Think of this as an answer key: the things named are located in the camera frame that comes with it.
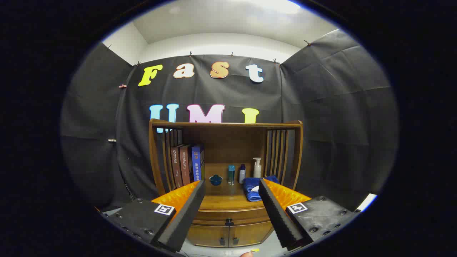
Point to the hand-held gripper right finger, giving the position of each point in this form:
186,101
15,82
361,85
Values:
278,217

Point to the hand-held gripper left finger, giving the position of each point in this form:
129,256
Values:
185,221

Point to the wooden drawer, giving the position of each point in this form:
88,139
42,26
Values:
214,216

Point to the wooden cabinet door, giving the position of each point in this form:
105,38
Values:
207,235
250,233

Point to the wooden countertop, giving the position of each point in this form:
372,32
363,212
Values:
228,196

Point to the wooden cabinet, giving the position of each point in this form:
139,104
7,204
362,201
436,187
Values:
232,142

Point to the folded blue towel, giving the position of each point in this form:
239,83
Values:
250,189

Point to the small blue lidded teacup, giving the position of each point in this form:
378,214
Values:
215,180

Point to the white pump bottle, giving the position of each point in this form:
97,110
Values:
257,170

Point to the dark brown book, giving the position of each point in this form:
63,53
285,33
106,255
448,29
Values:
175,167

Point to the white bottle dark blue cap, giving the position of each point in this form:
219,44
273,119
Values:
242,175

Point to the reddish brown book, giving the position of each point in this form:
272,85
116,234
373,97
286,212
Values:
185,164

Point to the blue book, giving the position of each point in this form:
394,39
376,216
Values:
196,162

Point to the clear bottle teal cap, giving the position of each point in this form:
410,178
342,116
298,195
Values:
231,175

